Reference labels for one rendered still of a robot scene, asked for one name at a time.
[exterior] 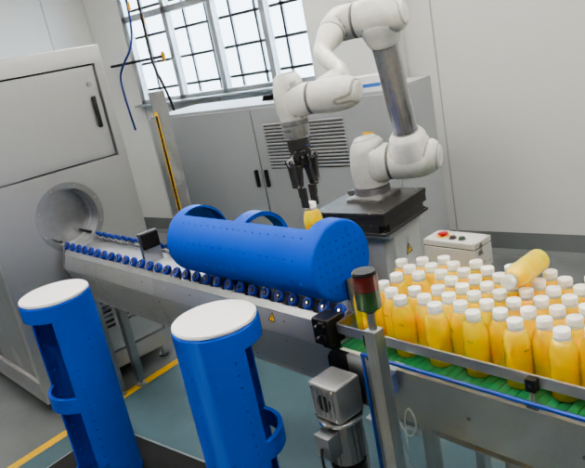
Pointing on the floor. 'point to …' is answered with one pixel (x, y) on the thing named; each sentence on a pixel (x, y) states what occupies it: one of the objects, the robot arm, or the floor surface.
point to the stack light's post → (384, 397)
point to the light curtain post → (169, 149)
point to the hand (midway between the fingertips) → (308, 196)
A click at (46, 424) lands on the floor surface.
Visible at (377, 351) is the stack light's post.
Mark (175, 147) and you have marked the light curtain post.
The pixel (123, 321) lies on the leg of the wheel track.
